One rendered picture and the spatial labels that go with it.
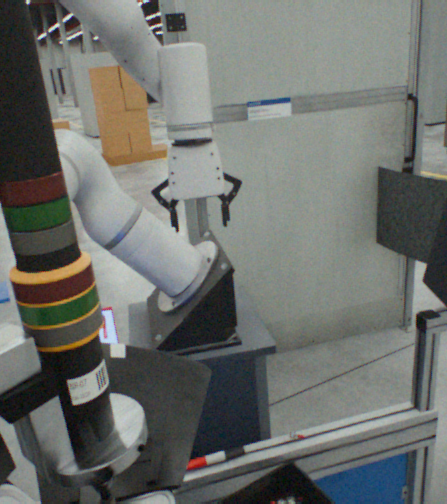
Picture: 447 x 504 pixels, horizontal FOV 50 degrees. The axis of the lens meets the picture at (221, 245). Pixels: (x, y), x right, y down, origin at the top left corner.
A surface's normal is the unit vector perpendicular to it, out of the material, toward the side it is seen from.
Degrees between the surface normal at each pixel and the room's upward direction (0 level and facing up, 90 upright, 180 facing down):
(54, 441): 90
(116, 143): 90
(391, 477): 90
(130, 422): 0
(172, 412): 15
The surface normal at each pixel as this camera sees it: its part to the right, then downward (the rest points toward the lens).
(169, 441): 0.07, -0.96
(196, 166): 0.11, 0.30
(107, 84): 0.43, 0.29
